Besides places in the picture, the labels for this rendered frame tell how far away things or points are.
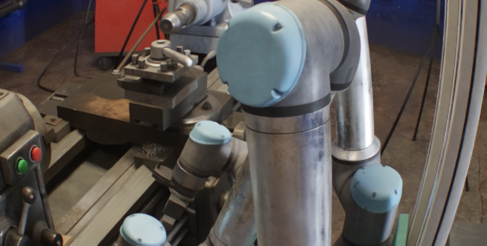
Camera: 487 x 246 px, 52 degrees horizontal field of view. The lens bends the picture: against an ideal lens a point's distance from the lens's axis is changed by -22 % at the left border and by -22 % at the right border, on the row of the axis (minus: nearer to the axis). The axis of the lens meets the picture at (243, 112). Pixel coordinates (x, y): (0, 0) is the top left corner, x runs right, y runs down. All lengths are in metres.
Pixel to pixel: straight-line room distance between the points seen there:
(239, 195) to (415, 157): 2.79
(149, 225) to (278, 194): 0.43
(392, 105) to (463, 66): 3.53
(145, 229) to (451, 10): 0.78
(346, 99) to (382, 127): 2.58
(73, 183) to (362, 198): 0.98
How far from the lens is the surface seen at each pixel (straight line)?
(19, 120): 1.11
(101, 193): 1.71
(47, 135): 1.43
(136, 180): 1.74
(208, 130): 1.50
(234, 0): 2.53
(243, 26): 0.73
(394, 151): 3.80
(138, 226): 1.16
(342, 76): 0.87
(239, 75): 0.74
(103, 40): 4.84
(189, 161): 1.53
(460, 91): 0.98
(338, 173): 1.63
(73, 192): 1.93
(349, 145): 1.59
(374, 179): 1.51
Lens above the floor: 1.76
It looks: 25 degrees down
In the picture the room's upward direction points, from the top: 2 degrees clockwise
